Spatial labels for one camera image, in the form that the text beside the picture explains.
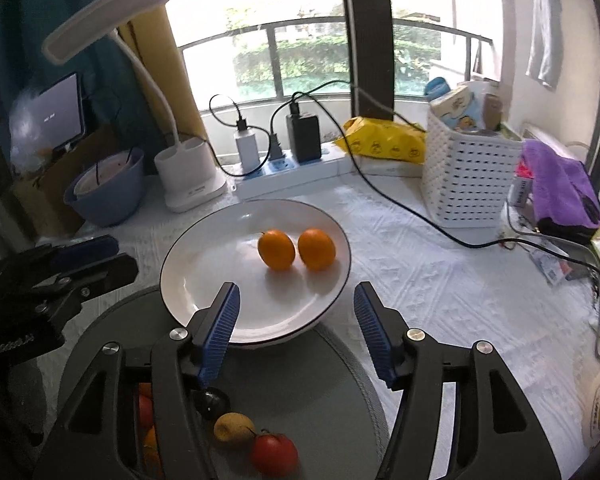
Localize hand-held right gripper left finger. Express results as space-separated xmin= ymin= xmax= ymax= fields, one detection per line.
xmin=32 ymin=282 xmax=242 ymax=480

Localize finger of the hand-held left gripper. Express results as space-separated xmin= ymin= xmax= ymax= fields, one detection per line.
xmin=32 ymin=253 xmax=139 ymax=326
xmin=10 ymin=234 xmax=121 ymax=281

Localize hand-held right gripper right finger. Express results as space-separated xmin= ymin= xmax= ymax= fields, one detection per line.
xmin=353 ymin=281 xmax=561 ymax=480

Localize dark red cherry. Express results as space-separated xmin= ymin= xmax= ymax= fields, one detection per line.
xmin=192 ymin=387 xmax=231 ymax=423

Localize white plate with dark rim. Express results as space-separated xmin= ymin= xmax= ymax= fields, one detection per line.
xmin=159 ymin=199 xmax=353 ymax=350

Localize yellowish longan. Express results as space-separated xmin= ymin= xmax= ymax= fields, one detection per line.
xmin=213 ymin=412 xmax=257 ymax=443

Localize red tomato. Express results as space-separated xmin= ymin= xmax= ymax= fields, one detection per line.
xmin=250 ymin=429 xmax=299 ymax=478
xmin=138 ymin=395 xmax=155 ymax=431

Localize large orange mandarin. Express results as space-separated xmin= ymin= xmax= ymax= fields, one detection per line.
xmin=142 ymin=425 xmax=163 ymax=478

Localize blue bowl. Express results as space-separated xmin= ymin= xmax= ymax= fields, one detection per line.
xmin=62 ymin=147 xmax=146 ymax=227

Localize white textured tablecloth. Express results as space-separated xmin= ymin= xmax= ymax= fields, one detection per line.
xmin=75 ymin=170 xmax=600 ymax=480

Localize brown cardboard box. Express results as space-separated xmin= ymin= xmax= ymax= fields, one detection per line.
xmin=12 ymin=125 xmax=121 ymax=241

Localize white inner bowl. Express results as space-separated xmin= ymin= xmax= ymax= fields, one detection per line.
xmin=75 ymin=155 xmax=141 ymax=196

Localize round grey placemat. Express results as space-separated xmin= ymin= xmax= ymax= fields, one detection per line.
xmin=55 ymin=285 xmax=391 ymax=480

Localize white desk lamp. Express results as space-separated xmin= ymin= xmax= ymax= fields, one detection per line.
xmin=42 ymin=0 xmax=228 ymax=213

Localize tablet with dark screen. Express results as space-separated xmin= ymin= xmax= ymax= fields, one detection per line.
xmin=37 ymin=72 xmax=87 ymax=151

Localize clear plastic bag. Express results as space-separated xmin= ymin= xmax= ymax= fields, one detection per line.
xmin=7 ymin=87 xmax=56 ymax=171

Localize white tissue packet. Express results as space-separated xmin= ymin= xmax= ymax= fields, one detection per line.
xmin=355 ymin=152 xmax=423 ymax=178

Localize white power strip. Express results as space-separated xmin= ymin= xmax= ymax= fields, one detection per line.
xmin=232 ymin=147 xmax=361 ymax=200

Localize white charger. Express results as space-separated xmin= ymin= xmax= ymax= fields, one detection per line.
xmin=234 ymin=127 xmax=260 ymax=171

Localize white perforated plastic basket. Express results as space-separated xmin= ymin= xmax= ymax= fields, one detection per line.
xmin=422 ymin=107 xmax=526 ymax=229

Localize white label tags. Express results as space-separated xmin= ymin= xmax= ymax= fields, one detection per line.
xmin=530 ymin=245 xmax=576 ymax=286

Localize yellow curtain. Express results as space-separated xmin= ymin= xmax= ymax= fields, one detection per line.
xmin=100 ymin=0 xmax=211 ymax=161

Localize yellow printed packet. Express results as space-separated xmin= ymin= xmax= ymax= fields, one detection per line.
xmin=335 ymin=116 xmax=428 ymax=165

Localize small white box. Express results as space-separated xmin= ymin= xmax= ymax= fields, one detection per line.
xmin=510 ymin=162 xmax=537 ymax=208

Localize black charger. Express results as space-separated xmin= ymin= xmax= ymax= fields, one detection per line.
xmin=286 ymin=112 xmax=322 ymax=163

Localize black pouch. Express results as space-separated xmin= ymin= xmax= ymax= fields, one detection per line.
xmin=535 ymin=217 xmax=600 ymax=242

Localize teal curtain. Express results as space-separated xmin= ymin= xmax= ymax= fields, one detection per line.
xmin=0 ymin=0 xmax=146 ymax=151

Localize purple cloth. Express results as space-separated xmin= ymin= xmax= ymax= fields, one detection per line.
xmin=522 ymin=139 xmax=600 ymax=226

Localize duck-print tissue packet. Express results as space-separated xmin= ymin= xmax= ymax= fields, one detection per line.
xmin=430 ymin=85 xmax=473 ymax=131

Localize black balcony railing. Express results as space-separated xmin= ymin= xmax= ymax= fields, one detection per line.
xmin=177 ymin=17 xmax=496 ymax=102

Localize white hanging cloth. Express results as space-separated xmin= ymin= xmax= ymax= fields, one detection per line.
xmin=525 ymin=0 xmax=566 ymax=88

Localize long black power cable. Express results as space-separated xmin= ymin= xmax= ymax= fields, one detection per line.
xmin=270 ymin=91 xmax=600 ymax=281

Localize thin black charger cable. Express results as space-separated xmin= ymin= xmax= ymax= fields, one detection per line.
xmin=209 ymin=94 xmax=272 ymax=178

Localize grey-black charger cable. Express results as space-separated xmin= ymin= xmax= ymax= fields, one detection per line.
xmin=291 ymin=79 xmax=428 ymax=133

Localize black window post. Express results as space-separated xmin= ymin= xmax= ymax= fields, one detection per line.
xmin=339 ymin=0 xmax=396 ymax=121

